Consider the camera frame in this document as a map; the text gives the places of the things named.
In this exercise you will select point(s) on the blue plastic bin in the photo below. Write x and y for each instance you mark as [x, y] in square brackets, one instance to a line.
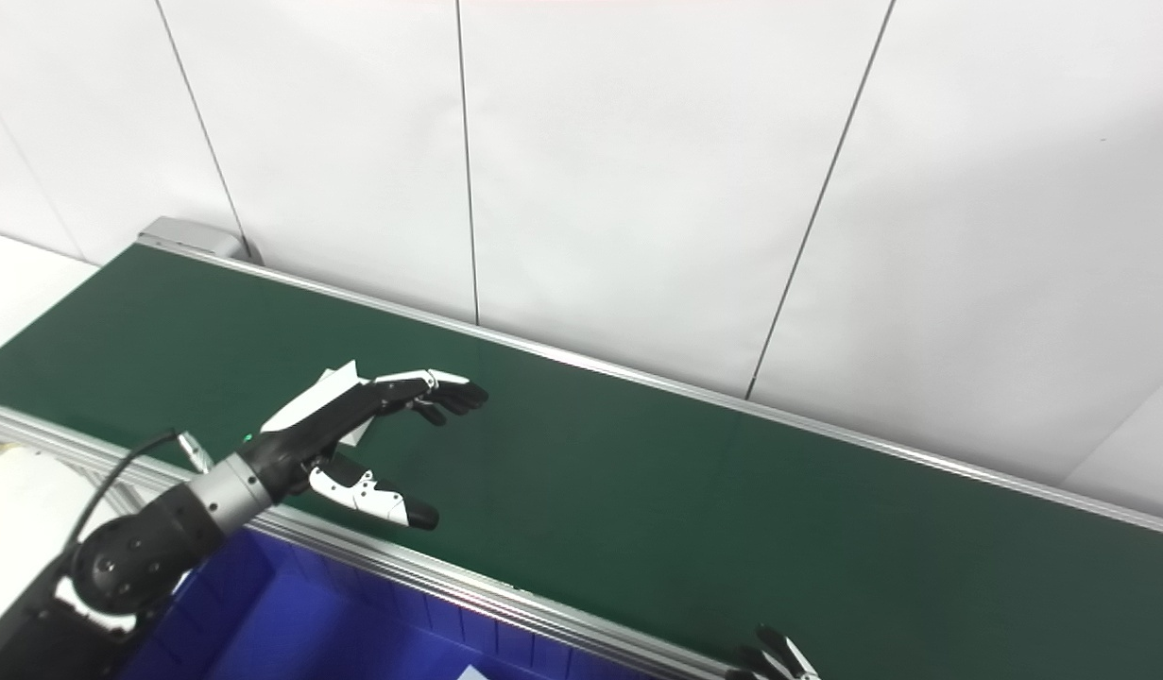
[288, 623]

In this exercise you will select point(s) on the white square part with hole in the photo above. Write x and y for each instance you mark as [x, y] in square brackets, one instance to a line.
[357, 434]
[474, 674]

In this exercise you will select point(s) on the green conveyor belt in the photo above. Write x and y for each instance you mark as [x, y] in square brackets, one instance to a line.
[638, 491]
[401, 567]

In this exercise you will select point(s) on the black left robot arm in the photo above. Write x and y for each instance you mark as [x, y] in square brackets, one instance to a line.
[128, 557]

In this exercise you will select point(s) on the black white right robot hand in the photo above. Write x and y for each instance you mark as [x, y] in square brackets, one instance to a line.
[775, 661]

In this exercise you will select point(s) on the gray conveyor end cover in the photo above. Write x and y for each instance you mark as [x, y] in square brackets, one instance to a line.
[189, 234]

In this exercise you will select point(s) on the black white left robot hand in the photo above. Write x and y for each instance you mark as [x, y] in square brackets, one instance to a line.
[307, 439]

